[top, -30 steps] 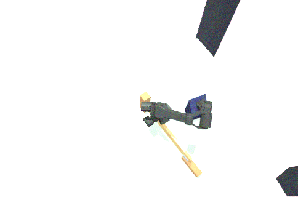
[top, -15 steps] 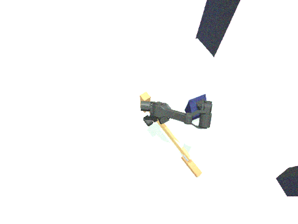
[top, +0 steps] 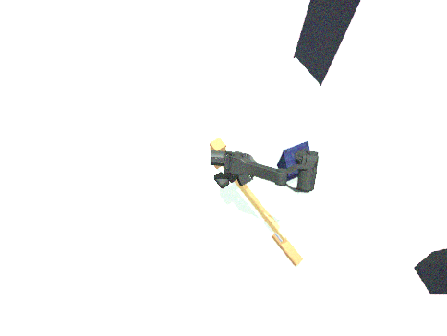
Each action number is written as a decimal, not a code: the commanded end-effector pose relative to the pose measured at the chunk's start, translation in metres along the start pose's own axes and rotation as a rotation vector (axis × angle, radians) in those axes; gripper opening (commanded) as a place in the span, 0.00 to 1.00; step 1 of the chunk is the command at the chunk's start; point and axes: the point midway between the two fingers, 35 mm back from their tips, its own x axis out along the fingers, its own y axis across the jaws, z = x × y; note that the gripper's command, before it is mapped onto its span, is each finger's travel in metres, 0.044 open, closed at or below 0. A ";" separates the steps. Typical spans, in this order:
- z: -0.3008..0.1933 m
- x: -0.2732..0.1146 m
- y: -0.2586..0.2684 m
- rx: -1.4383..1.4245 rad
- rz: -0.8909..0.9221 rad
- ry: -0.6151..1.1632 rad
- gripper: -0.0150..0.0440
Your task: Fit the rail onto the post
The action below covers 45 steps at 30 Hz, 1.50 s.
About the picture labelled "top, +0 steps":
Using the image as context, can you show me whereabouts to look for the long wooden rail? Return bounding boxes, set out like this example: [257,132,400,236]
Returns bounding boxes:
[235,179,287,241]

